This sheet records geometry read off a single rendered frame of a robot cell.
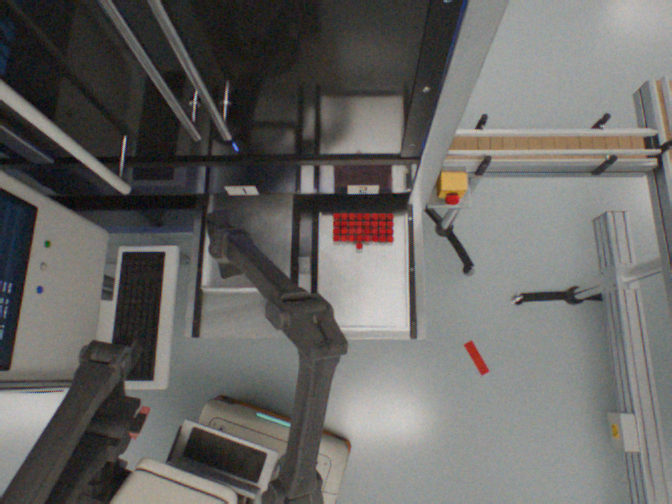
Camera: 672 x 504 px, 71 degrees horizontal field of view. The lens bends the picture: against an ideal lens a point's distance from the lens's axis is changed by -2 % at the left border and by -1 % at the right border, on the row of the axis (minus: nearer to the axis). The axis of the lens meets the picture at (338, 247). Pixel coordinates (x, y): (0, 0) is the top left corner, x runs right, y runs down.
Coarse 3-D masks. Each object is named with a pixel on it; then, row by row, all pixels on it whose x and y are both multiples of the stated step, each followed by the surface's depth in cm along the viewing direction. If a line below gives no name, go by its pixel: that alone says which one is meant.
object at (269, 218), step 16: (208, 208) 145; (224, 208) 148; (240, 208) 148; (256, 208) 148; (272, 208) 148; (288, 208) 147; (240, 224) 147; (256, 224) 147; (272, 224) 146; (288, 224) 146; (208, 240) 145; (256, 240) 145; (272, 240) 145; (288, 240) 145; (208, 256) 144; (272, 256) 144; (288, 256) 144; (208, 272) 143; (288, 272) 142; (208, 288) 139; (224, 288) 139; (240, 288) 138; (256, 288) 138
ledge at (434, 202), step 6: (468, 180) 148; (468, 186) 147; (432, 192) 147; (468, 192) 147; (432, 198) 147; (438, 198) 147; (444, 198) 147; (462, 198) 146; (468, 198) 146; (432, 204) 146; (438, 204) 146; (444, 204) 146; (456, 204) 146; (462, 204) 146; (468, 204) 146
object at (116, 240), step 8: (112, 240) 187; (120, 240) 187; (128, 240) 187; (136, 240) 187; (144, 240) 187; (152, 240) 187; (160, 240) 186; (168, 240) 186; (176, 240) 186; (184, 240) 186; (192, 240) 186; (112, 248) 199; (184, 248) 198; (112, 256) 213; (184, 256) 212
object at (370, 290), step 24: (336, 264) 142; (360, 264) 142; (384, 264) 142; (408, 264) 138; (336, 288) 141; (360, 288) 140; (384, 288) 140; (408, 288) 136; (336, 312) 139; (360, 312) 139; (384, 312) 138; (408, 312) 135
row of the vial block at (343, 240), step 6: (336, 240) 140; (342, 240) 139; (348, 240) 141; (354, 240) 140; (360, 240) 139; (366, 240) 139; (372, 240) 139; (378, 240) 140; (384, 240) 139; (390, 240) 139; (390, 246) 143
